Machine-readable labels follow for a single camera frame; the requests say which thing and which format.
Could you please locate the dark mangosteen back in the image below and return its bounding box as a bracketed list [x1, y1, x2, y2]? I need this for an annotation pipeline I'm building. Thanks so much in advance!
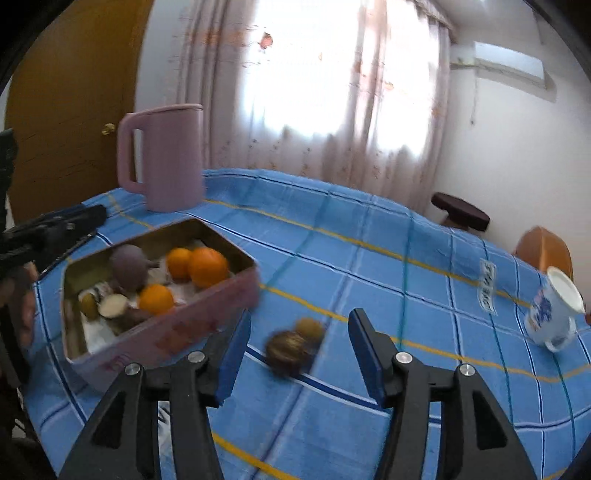
[264, 330, 315, 377]

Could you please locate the small brown fruit back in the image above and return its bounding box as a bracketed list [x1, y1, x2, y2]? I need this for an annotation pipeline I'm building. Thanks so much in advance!
[294, 317, 325, 345]

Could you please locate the purple round passion fruit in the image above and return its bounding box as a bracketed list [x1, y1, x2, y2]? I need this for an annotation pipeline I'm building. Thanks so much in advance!
[109, 244, 149, 293]

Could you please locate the small green-brown kiwi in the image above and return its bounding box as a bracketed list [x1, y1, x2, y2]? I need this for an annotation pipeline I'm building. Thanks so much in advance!
[78, 292, 99, 321]

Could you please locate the orange mandarin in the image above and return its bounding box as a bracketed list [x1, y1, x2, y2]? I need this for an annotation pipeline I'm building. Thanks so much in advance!
[137, 284, 175, 316]
[165, 248, 191, 283]
[187, 246, 230, 290]

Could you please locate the person's left hand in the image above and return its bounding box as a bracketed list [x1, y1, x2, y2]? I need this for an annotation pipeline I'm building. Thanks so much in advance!
[1, 262, 38, 349]

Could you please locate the blue plaid tablecloth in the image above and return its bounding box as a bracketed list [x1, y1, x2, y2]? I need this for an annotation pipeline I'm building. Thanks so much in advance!
[22, 168, 591, 480]

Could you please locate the pink metal tin box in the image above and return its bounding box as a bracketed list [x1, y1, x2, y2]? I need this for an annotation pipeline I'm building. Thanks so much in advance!
[61, 218, 259, 390]

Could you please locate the pink electric kettle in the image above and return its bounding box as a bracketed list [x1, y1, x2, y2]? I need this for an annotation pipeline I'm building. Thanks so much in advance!
[117, 104, 204, 213]

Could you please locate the brown wooden door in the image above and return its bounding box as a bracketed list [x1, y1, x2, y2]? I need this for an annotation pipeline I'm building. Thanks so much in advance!
[5, 1, 152, 223]

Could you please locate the dark round stool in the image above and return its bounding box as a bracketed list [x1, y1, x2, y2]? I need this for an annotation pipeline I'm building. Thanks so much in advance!
[431, 192, 490, 233]

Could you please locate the white blue enamel mug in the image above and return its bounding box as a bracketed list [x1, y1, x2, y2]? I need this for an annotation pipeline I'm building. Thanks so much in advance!
[524, 266, 585, 353]

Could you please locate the orange leather armchair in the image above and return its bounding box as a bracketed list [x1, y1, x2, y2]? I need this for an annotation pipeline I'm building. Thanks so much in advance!
[514, 226, 574, 280]

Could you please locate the sheer floral curtain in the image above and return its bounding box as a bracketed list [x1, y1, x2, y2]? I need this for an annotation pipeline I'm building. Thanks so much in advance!
[175, 1, 456, 213]

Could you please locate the white air conditioner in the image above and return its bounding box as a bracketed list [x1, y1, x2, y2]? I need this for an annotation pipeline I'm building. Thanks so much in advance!
[474, 42, 546, 87]

